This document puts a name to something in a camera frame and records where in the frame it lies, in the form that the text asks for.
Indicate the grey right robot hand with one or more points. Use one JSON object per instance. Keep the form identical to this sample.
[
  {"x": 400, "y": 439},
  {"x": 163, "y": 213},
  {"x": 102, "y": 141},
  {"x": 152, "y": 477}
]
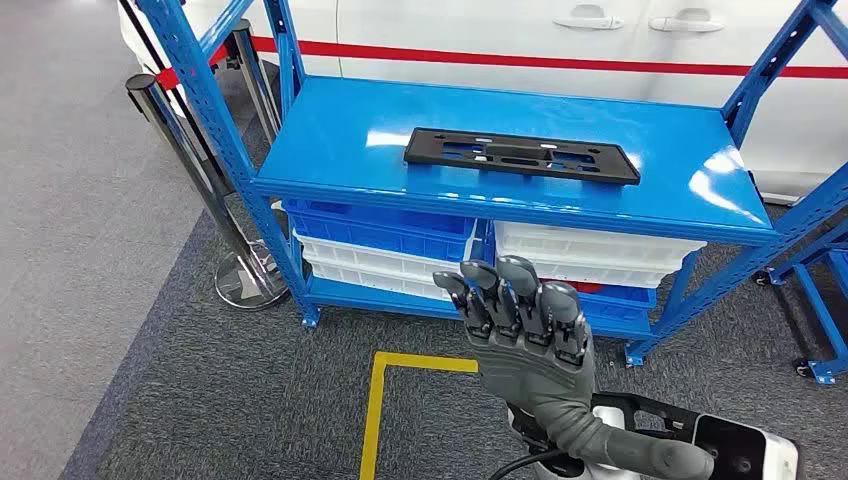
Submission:
[{"x": 530, "y": 371}]

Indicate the black plastic licence plate frame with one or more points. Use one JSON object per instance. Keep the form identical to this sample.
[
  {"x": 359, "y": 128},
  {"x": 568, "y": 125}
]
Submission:
[{"x": 517, "y": 156}]

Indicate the blue metal shelf rack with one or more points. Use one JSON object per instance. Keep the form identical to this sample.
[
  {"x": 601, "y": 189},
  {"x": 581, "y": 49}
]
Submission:
[
  {"x": 344, "y": 132},
  {"x": 818, "y": 318}
]

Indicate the red flat item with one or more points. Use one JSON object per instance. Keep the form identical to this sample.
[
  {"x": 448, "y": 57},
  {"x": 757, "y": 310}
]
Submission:
[{"x": 586, "y": 286}]

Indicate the white car with red stripe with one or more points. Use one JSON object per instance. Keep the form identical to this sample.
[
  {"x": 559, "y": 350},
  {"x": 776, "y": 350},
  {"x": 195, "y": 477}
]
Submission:
[{"x": 464, "y": 33}]

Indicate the red barrier belt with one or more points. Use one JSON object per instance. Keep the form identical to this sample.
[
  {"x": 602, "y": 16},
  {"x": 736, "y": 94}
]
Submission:
[{"x": 169, "y": 78}]

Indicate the chrome stanchion post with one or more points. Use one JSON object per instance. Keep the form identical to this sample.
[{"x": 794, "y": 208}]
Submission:
[
  {"x": 192, "y": 172},
  {"x": 255, "y": 86}
]

